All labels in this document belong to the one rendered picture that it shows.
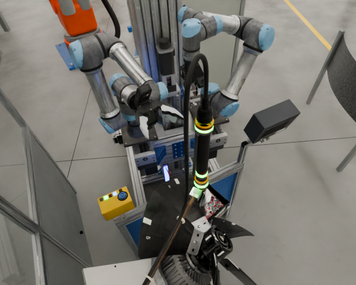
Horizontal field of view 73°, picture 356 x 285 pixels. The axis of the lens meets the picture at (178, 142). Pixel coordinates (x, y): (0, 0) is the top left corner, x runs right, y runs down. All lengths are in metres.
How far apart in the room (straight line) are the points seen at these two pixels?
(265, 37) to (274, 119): 0.43
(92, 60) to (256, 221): 1.92
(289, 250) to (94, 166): 2.10
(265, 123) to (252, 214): 1.25
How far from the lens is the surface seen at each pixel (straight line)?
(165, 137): 1.68
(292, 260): 2.42
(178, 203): 1.13
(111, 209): 1.31
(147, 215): 0.85
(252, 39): 1.41
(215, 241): 1.00
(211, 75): 3.10
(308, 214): 2.64
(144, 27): 1.43
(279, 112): 1.50
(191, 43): 1.06
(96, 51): 1.26
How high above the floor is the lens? 2.21
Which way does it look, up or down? 50 degrees down
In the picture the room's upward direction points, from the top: 4 degrees counter-clockwise
